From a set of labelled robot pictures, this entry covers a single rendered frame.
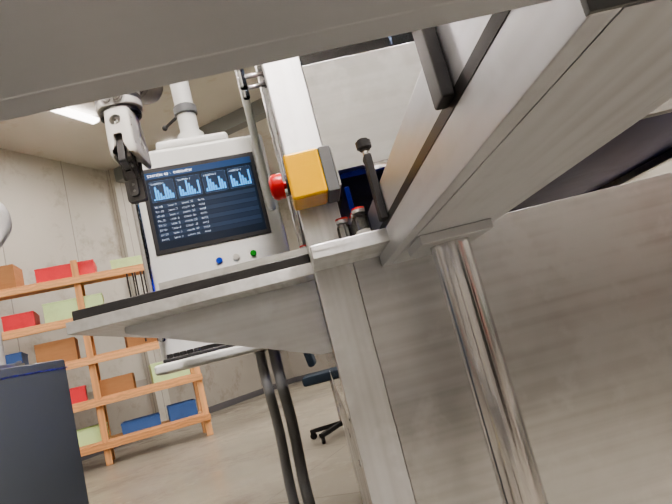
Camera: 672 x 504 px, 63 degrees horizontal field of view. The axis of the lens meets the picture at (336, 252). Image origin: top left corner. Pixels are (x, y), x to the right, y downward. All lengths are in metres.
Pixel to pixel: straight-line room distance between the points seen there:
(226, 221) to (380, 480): 1.27
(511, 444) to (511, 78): 0.48
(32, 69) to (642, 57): 0.26
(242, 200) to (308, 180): 1.18
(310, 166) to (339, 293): 0.21
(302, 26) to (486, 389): 0.56
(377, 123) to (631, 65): 0.67
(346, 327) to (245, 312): 0.20
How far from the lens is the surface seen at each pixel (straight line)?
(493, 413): 0.69
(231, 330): 0.98
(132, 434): 7.24
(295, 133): 0.93
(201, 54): 0.18
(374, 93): 0.97
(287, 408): 2.02
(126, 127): 1.08
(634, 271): 1.01
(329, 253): 0.74
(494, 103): 0.33
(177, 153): 2.05
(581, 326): 0.96
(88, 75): 0.18
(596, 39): 0.27
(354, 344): 0.87
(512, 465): 0.70
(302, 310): 0.97
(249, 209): 1.97
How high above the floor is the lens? 0.75
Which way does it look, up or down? 9 degrees up
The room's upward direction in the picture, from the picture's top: 14 degrees counter-clockwise
